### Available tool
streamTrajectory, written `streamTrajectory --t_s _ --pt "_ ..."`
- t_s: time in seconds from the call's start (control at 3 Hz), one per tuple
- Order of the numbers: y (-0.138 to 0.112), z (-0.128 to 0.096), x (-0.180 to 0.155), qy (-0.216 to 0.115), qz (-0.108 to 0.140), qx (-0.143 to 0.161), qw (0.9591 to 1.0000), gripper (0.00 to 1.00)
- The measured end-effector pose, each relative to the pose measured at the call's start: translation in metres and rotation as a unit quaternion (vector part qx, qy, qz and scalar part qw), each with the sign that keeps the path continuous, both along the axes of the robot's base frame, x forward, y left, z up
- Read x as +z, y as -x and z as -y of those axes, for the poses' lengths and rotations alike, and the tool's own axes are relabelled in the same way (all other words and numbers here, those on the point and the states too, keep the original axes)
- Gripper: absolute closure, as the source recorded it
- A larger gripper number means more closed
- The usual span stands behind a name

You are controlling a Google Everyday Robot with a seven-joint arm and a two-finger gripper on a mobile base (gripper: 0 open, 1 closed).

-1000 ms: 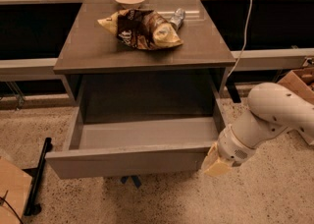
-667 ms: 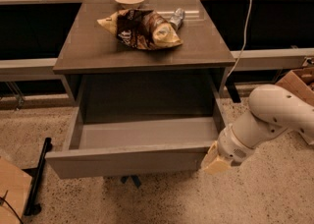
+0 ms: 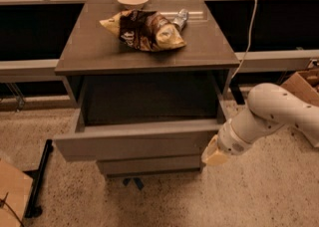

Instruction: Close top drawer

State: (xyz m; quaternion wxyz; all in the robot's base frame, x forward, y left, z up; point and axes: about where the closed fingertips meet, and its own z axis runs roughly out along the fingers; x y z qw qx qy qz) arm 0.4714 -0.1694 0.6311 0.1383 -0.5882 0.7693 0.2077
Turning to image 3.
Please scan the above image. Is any grey top drawer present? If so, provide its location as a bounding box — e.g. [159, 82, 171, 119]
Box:
[55, 71, 224, 161]

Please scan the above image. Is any grey drawer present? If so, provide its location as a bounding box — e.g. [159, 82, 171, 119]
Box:
[55, 71, 224, 161]
[97, 155, 201, 176]

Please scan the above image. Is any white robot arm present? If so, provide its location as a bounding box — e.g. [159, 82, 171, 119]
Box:
[201, 83, 319, 166]

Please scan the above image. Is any grey lower drawer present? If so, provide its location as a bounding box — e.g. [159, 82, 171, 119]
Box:
[97, 155, 201, 176]

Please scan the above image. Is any grey drawer cabinet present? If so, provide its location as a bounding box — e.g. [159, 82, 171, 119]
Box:
[56, 0, 238, 128]

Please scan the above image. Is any cardboard box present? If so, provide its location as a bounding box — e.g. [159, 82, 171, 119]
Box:
[280, 68, 319, 148]

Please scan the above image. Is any brown yellow chip bag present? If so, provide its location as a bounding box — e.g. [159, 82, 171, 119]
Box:
[100, 9, 186, 52]

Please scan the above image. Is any white bowl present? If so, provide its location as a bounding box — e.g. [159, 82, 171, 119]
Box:
[117, 0, 151, 11]

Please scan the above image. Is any black metal stand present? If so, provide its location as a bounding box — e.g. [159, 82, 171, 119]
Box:
[25, 139, 54, 218]

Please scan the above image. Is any white cable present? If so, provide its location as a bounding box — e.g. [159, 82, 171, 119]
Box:
[230, 0, 259, 80]

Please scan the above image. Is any black cable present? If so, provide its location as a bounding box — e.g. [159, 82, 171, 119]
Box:
[0, 192, 24, 227]

